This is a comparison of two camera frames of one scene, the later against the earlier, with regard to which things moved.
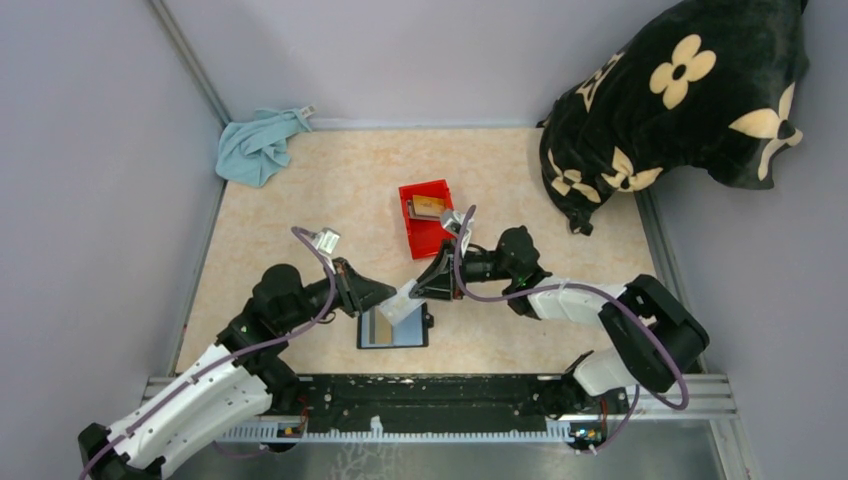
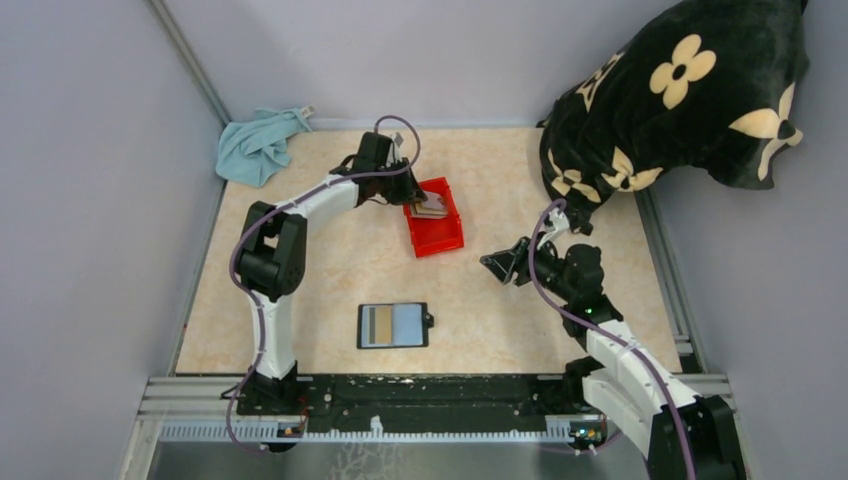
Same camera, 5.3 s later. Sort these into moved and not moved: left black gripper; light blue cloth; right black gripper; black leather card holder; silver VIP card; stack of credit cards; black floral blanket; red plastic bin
Moved: left black gripper; silver VIP card; right black gripper
Not moved: stack of credit cards; red plastic bin; black leather card holder; black floral blanket; light blue cloth
